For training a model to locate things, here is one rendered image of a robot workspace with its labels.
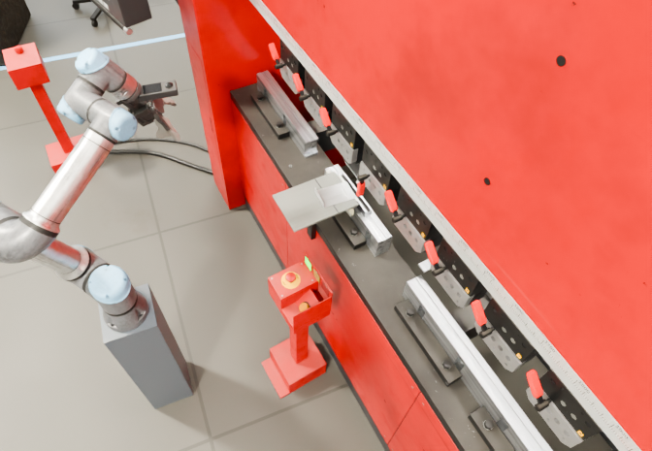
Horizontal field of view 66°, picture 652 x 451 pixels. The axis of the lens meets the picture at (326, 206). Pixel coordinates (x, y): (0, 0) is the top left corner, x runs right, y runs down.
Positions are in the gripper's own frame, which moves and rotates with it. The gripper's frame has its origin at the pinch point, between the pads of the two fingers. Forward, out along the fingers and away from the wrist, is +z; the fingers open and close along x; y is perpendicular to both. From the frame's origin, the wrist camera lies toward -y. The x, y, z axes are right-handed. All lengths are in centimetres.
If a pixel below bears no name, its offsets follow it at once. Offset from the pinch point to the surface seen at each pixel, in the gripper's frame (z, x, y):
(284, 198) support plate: 40.9, 16.2, -12.3
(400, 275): 65, 51, -39
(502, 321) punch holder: 27, 85, -67
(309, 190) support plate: 46, 14, -20
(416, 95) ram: -4, 34, -70
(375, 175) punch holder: 29, 30, -49
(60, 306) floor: 75, -3, 138
